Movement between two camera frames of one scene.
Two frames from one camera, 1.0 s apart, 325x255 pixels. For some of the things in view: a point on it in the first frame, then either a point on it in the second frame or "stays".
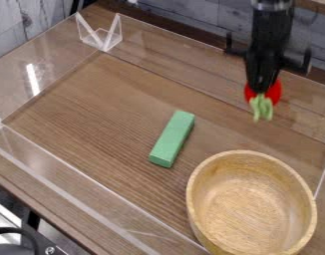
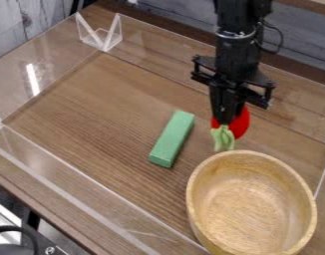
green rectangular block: x=172 y=140 stays
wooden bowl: x=250 y=205 stays
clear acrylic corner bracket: x=101 y=38 stays
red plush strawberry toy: x=262 y=101 -> x=225 y=133
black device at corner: x=32 y=245 stays
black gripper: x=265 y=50 -> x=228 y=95
